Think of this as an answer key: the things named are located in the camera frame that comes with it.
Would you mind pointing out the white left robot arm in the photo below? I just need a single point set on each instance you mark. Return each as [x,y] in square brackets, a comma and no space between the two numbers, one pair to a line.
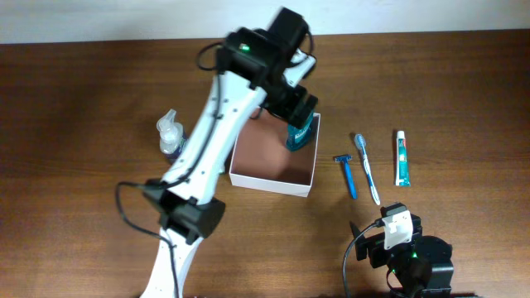
[253,69]

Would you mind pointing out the white box pink inside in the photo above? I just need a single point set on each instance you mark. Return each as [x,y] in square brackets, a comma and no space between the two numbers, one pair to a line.
[261,160]

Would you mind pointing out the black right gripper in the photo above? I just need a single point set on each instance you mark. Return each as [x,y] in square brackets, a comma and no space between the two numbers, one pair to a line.
[373,245]

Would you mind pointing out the clear pump soap bottle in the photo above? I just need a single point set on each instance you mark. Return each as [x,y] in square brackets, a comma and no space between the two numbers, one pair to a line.
[173,137]

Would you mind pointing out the blue Listerine mouthwash bottle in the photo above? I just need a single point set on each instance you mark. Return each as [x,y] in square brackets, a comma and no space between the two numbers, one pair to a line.
[299,137]

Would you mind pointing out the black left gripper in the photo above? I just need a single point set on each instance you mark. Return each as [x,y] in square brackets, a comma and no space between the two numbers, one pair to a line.
[302,110]

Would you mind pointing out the blue disposable razor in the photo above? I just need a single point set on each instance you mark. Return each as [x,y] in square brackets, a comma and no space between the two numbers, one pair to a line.
[344,161]

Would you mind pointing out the blue white toothbrush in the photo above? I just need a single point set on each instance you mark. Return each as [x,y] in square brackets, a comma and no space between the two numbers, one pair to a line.
[360,143]

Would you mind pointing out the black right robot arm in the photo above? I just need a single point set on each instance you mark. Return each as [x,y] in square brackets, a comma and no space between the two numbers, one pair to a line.
[422,266]

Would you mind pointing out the green white toothpaste tube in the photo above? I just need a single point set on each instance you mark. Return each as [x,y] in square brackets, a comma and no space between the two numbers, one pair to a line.
[402,172]

